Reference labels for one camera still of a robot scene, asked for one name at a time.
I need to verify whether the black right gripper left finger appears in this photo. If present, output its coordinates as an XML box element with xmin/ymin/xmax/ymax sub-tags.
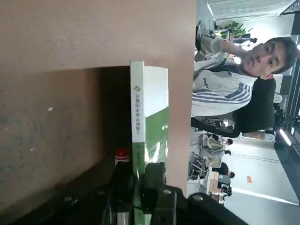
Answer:
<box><xmin>103</xmin><ymin>161</ymin><xmax>136</xmax><ymax>225</ymax></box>

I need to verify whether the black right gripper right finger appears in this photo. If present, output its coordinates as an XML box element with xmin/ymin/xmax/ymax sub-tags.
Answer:
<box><xmin>140</xmin><ymin>162</ymin><xmax>178</xmax><ymax>225</ymax></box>

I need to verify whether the green and white book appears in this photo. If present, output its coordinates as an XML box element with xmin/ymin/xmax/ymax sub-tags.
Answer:
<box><xmin>129</xmin><ymin>60</ymin><xmax>170</xmax><ymax>225</ymax></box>

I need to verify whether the white marker with red cap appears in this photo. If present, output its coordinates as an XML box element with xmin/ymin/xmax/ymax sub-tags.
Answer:
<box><xmin>114</xmin><ymin>148</ymin><xmax>130</xmax><ymax>166</ymax></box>

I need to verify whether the cardboard box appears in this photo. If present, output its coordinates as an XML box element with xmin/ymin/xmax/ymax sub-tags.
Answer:
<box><xmin>208</xmin><ymin>172</ymin><xmax>220</xmax><ymax>192</ymax></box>

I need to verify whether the person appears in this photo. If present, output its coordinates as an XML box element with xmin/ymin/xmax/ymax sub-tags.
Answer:
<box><xmin>219</xmin><ymin>162</ymin><xmax>236</xmax><ymax>181</ymax></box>
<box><xmin>224</xmin><ymin>138</ymin><xmax>234</xmax><ymax>157</ymax></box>
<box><xmin>191</xmin><ymin>35</ymin><xmax>300</xmax><ymax>118</ymax></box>

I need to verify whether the black office chair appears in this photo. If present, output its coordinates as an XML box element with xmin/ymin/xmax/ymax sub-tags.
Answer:
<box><xmin>191</xmin><ymin>76</ymin><xmax>278</xmax><ymax>139</ymax></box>

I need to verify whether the green potted plant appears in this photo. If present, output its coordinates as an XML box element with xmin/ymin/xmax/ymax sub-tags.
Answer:
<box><xmin>221</xmin><ymin>21</ymin><xmax>247</xmax><ymax>40</ymax></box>

